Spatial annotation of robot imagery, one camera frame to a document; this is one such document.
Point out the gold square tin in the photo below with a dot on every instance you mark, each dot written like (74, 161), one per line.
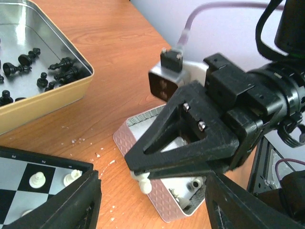
(24, 20)

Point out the black and silver chessboard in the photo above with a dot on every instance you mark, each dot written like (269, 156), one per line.
(17, 166)

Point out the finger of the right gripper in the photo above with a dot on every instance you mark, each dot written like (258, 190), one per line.
(194, 169)

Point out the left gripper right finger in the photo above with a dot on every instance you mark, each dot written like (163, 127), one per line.
(230, 206)

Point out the white chess pawn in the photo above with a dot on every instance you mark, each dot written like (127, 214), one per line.
(37, 180)
(71, 177)

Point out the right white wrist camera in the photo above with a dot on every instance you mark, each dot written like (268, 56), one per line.
(172, 72)

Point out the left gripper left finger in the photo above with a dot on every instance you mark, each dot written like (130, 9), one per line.
(75, 207)

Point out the black chess pieces pile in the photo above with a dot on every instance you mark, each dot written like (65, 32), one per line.
(25, 84)

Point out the pink square tin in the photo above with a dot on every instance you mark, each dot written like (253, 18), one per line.
(166, 205)

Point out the black aluminium frame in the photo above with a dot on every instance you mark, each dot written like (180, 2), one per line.
(270, 150)

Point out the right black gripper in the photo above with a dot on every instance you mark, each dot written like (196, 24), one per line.
(189, 134)

